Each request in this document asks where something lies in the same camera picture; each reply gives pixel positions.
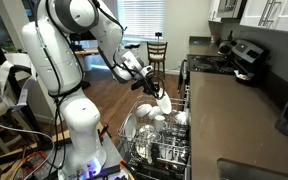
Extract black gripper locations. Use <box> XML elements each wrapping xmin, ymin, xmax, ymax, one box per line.
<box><xmin>141</xmin><ymin>75</ymin><xmax>166</xmax><ymax>101</ymax></box>

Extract white round plate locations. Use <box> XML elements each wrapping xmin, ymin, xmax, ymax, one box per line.
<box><xmin>155</xmin><ymin>89</ymin><xmax>174</xmax><ymax>116</ymax></box>
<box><xmin>122</xmin><ymin>113</ymin><xmax>139</xmax><ymax>142</ymax></box>

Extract white ceramic bowl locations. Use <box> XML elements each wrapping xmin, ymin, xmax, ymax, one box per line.
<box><xmin>147</xmin><ymin>105</ymin><xmax>166</xmax><ymax>121</ymax></box>
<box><xmin>134</xmin><ymin>103</ymin><xmax>154</xmax><ymax>119</ymax></box>

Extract white ceramic mug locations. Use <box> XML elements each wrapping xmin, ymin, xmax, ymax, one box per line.
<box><xmin>153</xmin><ymin>114</ymin><xmax>169</xmax><ymax>133</ymax></box>

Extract small white cup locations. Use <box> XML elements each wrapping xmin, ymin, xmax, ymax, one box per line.
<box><xmin>174</xmin><ymin>110</ymin><xmax>190</xmax><ymax>126</ymax></box>

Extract wooden dining chair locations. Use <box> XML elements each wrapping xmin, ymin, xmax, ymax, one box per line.
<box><xmin>146</xmin><ymin>41</ymin><xmax>169</xmax><ymax>80</ymax></box>

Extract clear glass bowl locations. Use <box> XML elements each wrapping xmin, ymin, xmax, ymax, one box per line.
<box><xmin>135</xmin><ymin>124</ymin><xmax>162</xmax><ymax>161</ymax></box>

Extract large coil stove burner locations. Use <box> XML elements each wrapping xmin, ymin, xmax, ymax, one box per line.
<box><xmin>192</xmin><ymin>62</ymin><xmax>214</xmax><ymax>72</ymax></box>

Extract black bar clamp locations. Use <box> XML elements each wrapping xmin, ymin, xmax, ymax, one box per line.
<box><xmin>97</xmin><ymin>123</ymin><xmax>112</xmax><ymax>139</ymax></box>

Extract black stainless electric stove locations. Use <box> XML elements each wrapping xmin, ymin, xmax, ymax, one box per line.
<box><xmin>178</xmin><ymin>38</ymin><xmax>272</xmax><ymax>99</ymax></box>

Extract small coil stove burner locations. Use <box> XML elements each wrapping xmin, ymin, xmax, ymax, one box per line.
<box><xmin>219</xmin><ymin>66</ymin><xmax>236</xmax><ymax>75</ymax></box>

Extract grey robot mounting table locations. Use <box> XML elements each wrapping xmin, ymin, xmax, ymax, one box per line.
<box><xmin>38</xmin><ymin>123</ymin><xmax>133</xmax><ymax>180</ymax></box>

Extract white window blinds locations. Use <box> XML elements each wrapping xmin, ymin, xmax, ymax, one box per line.
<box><xmin>116</xmin><ymin>0</ymin><xmax>167</xmax><ymax>43</ymax></box>

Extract black dishwasher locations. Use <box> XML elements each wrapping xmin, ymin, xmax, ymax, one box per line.
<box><xmin>123</xmin><ymin>83</ymin><xmax>192</xmax><ymax>180</ymax></box>

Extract dark stovetop kettle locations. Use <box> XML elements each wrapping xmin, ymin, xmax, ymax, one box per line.
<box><xmin>217</xmin><ymin>40</ymin><xmax>234</xmax><ymax>56</ymax></box>

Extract wooden desk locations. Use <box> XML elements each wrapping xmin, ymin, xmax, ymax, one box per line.
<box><xmin>73</xmin><ymin>47</ymin><xmax>101</xmax><ymax>57</ymax></box>

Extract small dark dish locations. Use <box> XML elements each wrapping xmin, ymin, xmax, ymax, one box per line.
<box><xmin>233</xmin><ymin>69</ymin><xmax>252</xmax><ymax>84</ymax></box>

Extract dark glass bottle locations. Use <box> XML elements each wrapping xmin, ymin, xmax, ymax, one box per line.
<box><xmin>227</xmin><ymin>29</ymin><xmax>235</xmax><ymax>43</ymax></box>

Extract stainless microwave oven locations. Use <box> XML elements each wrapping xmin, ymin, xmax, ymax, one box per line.
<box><xmin>214</xmin><ymin>0</ymin><xmax>249</xmax><ymax>20</ymax></box>

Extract black metal stand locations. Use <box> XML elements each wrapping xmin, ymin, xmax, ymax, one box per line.
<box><xmin>0</xmin><ymin>14</ymin><xmax>43</xmax><ymax>144</ymax></box>

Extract wire dishwasher rack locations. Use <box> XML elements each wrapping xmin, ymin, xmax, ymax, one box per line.
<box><xmin>117</xmin><ymin>94</ymin><xmax>192</xmax><ymax>169</ymax></box>

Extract black camera on stand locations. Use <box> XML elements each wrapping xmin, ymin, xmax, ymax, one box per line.
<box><xmin>154</xmin><ymin>31</ymin><xmax>164</xmax><ymax>43</ymax></box>

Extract orange handled clamp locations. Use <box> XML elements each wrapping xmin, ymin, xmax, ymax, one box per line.
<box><xmin>118</xmin><ymin>159</ymin><xmax>133</xmax><ymax>173</ymax></box>

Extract white end wall cabinet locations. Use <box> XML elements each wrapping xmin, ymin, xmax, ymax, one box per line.
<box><xmin>207</xmin><ymin>0</ymin><xmax>222</xmax><ymax>24</ymax></box>

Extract silver cabinet door handle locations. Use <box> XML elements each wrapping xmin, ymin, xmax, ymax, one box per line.
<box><xmin>265</xmin><ymin>0</ymin><xmax>283</xmax><ymax>28</ymax></box>
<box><xmin>257</xmin><ymin>0</ymin><xmax>271</xmax><ymax>28</ymax></box>

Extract orange cable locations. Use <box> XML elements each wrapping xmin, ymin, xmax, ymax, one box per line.
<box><xmin>18</xmin><ymin>150</ymin><xmax>50</xmax><ymax>173</ymax></box>

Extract white cable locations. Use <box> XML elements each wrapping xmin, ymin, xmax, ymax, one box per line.
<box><xmin>0</xmin><ymin>114</ymin><xmax>56</xmax><ymax>174</ymax></box>

